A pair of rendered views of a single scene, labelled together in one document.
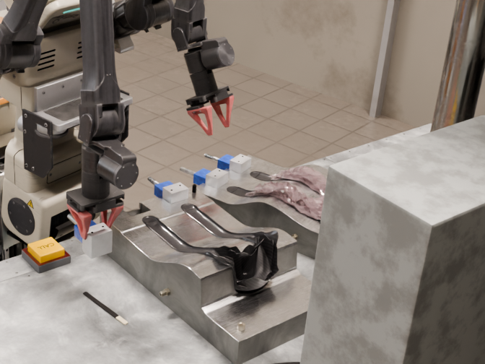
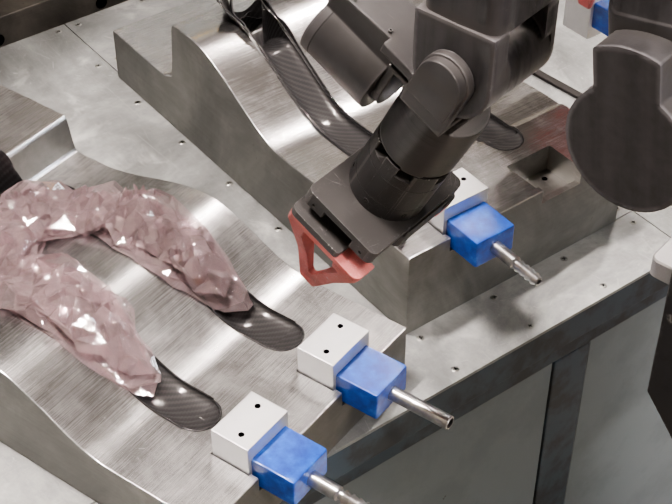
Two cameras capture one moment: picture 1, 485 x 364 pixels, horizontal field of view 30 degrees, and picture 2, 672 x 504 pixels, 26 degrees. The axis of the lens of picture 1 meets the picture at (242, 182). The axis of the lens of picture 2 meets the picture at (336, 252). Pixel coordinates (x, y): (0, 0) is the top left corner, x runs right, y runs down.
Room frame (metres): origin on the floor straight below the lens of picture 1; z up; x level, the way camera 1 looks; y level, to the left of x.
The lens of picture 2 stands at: (2.84, 0.14, 1.71)
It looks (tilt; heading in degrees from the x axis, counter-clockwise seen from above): 41 degrees down; 185
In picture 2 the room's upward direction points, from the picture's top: straight up
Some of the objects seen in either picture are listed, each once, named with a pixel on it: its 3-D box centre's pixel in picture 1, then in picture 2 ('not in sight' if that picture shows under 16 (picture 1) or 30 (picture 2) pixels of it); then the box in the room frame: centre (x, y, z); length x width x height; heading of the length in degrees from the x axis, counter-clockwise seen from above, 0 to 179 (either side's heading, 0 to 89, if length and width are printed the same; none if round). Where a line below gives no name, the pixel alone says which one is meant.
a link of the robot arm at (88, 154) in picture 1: (97, 158); not in sight; (1.58, 0.29, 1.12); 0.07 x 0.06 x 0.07; 47
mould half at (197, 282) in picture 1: (212, 257); (352, 90); (1.65, 0.05, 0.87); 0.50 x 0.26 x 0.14; 42
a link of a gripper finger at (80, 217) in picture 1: (89, 217); not in sight; (1.57, 0.30, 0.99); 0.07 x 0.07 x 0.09; 42
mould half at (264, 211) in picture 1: (304, 203); (80, 293); (1.96, -0.16, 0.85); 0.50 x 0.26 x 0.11; 59
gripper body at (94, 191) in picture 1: (95, 184); not in sight; (1.58, 0.29, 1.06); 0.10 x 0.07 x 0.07; 132
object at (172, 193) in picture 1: (163, 189); (487, 240); (1.90, 0.19, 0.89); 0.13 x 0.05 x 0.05; 42
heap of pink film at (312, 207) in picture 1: (304, 188); (83, 253); (1.95, -0.15, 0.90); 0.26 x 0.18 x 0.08; 59
